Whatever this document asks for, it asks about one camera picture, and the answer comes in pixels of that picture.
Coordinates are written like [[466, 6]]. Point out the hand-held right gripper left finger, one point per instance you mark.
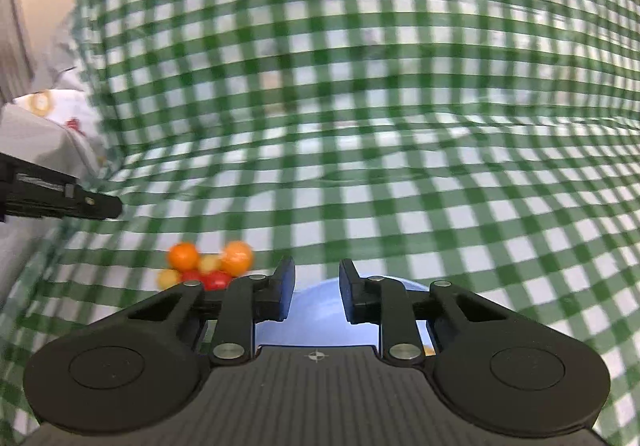
[[285, 288]]

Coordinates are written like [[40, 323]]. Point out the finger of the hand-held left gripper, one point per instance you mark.
[[60, 196]]

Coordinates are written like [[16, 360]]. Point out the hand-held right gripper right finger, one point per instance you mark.
[[346, 288]]

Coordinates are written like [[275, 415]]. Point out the light blue bowl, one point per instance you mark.
[[320, 316]]

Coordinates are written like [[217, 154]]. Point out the small yellow fruit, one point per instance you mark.
[[168, 278], [209, 264]]

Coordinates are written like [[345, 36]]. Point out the grey printed blanket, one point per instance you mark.
[[40, 146]]

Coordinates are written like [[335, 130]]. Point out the green checkered tablecloth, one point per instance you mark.
[[380, 116]]

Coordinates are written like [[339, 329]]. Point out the grey striped curtain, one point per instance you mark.
[[12, 26]]

